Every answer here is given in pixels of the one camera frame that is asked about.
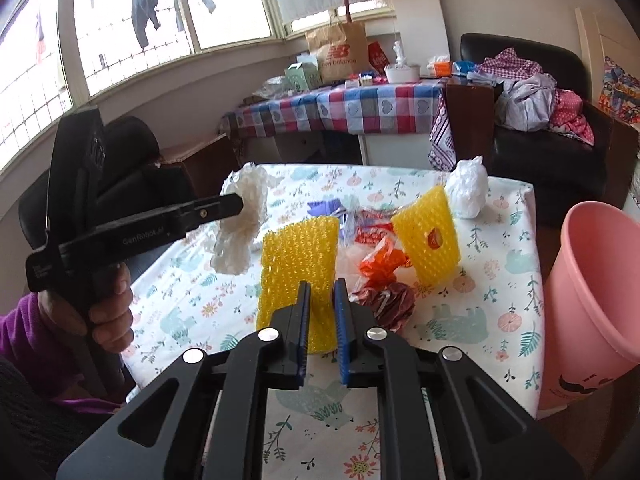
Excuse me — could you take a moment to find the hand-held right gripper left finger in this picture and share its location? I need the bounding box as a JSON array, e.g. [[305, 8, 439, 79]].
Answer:
[[56, 281, 312, 480]]

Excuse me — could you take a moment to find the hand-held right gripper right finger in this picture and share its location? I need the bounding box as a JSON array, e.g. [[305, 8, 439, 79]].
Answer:
[[333, 278, 587, 480]]

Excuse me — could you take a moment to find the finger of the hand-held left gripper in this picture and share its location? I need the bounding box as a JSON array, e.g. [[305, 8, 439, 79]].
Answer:
[[162, 193, 245, 243]]

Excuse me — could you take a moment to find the white foam net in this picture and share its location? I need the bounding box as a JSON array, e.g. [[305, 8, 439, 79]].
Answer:
[[209, 162, 271, 276]]

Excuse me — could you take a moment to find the clear red printed plastic bag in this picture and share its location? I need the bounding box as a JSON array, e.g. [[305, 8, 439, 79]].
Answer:
[[340, 200, 401, 261]]

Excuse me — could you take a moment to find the purple face mask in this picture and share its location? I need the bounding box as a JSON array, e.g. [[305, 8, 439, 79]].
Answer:
[[307, 199, 346, 217]]

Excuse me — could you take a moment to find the pink plastic bin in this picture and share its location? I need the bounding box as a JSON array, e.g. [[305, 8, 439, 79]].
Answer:
[[537, 201, 640, 413]]

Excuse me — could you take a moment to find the person's left forearm purple sleeve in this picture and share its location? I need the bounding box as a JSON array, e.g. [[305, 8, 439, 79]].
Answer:
[[0, 292, 126, 406]]

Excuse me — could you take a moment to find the person's left hand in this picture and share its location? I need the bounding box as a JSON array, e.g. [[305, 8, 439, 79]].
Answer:
[[37, 261, 135, 357]]

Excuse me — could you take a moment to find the brown cardboard box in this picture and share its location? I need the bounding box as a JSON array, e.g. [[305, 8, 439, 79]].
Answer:
[[160, 132, 241, 202]]

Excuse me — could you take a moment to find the dark red striped wrapper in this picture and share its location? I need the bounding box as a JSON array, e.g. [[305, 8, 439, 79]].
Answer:
[[350, 281, 417, 333]]

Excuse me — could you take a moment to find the orange plastic bag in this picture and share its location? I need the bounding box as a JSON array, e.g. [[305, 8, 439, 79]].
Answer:
[[359, 236, 412, 291]]

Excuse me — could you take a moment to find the black office chair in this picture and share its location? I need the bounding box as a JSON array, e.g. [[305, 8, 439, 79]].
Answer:
[[19, 116, 201, 253]]

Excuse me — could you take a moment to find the yellow foam net with hole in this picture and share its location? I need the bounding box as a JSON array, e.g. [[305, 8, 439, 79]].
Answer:
[[391, 185, 462, 286]]

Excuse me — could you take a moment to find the green paper box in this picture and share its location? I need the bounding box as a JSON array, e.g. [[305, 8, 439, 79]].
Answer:
[[285, 55, 322, 93]]

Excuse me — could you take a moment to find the checkered heart tablecloth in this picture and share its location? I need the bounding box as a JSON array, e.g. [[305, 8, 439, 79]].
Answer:
[[235, 77, 448, 137]]

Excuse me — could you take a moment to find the white knotted plastic bag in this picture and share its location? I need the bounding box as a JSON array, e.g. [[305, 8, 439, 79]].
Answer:
[[445, 156, 490, 220]]

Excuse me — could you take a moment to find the person's dark clothing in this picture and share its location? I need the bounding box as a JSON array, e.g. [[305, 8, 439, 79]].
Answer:
[[0, 355, 128, 480]]

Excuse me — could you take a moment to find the brown paper bag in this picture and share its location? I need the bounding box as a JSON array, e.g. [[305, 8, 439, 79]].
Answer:
[[306, 20, 370, 85]]

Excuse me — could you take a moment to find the red white patterned cloth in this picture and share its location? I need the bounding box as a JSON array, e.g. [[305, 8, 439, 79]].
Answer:
[[429, 92, 457, 171]]

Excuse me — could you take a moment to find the dark hanging garment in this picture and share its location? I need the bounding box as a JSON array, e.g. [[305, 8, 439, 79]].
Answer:
[[130, 0, 161, 48]]

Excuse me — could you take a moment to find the red packet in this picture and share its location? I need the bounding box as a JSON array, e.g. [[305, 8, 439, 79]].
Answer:
[[367, 41, 391, 73]]

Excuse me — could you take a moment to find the black leather armchair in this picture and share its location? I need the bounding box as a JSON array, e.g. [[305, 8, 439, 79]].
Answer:
[[460, 33, 626, 226]]

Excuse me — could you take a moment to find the grey crumpled garment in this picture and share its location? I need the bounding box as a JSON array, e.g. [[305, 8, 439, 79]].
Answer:
[[495, 74, 558, 131]]

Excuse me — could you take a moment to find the red checkered cloth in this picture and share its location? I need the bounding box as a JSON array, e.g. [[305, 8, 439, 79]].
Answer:
[[477, 47, 543, 83]]

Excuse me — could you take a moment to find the pink patterned garment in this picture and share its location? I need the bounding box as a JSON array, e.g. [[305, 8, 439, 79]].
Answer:
[[550, 89, 596, 147]]

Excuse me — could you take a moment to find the colourful patterned pillow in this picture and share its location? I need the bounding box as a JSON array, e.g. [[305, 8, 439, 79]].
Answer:
[[597, 55, 640, 123]]

